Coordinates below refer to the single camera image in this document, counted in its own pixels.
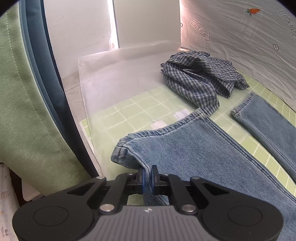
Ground white light panel board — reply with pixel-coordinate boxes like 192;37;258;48
113;0;181;48

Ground blue denim jeans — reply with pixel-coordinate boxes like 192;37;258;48
110;91;296;241

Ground dark blue chair edge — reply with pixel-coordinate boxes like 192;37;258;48
18;1;98;178

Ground translucent plastic storage bag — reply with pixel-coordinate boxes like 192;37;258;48
78;39;186;176

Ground grey printed backdrop cloth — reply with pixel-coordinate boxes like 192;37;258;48
180;1;295;122

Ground green fabric chair cover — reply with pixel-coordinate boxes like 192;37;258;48
1;5;90;195

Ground blue plaid shirt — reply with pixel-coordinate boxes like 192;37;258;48
161;51;249;116

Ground green grid cutting mat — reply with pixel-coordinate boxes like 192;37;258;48
80;74;295;195

